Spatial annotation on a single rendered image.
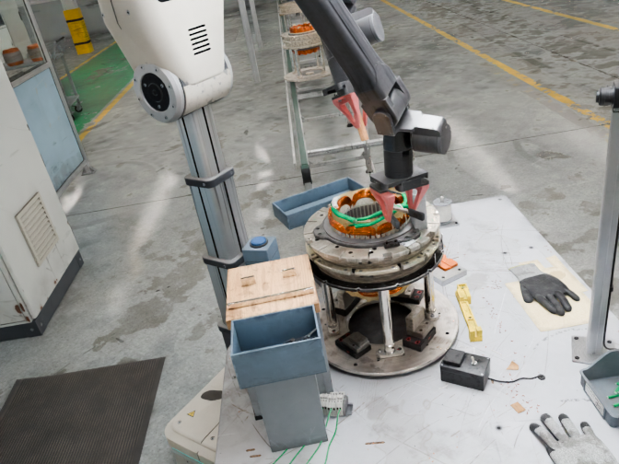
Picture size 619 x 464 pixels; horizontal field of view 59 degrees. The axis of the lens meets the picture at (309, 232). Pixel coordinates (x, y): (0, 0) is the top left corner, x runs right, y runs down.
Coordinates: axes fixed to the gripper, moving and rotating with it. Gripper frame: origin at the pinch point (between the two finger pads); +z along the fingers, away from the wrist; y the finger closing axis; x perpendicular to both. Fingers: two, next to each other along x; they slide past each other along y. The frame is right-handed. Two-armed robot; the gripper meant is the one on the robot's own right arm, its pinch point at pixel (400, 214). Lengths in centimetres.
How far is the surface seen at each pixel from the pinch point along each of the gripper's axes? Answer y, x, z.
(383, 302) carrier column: -4.8, 0.5, 21.2
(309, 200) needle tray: -0.4, 46.9, 14.5
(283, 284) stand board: -25.5, 6.8, 12.0
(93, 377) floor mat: -82, 146, 122
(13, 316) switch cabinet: -114, 205, 110
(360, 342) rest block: -9.2, 4.8, 33.9
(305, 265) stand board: -18.4, 10.7, 11.7
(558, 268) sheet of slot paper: 55, 5, 37
